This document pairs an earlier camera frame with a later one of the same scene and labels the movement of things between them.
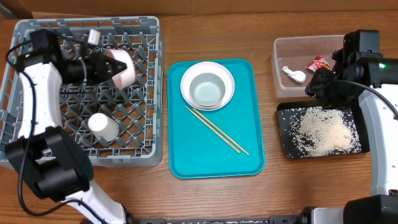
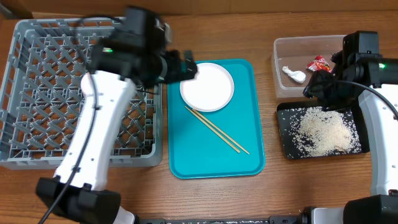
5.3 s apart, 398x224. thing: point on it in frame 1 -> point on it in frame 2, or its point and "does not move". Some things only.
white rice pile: (323, 132) does not move
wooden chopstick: (216, 127) does not move
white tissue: (296, 75) does not move
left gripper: (104, 67) -> (181, 70)
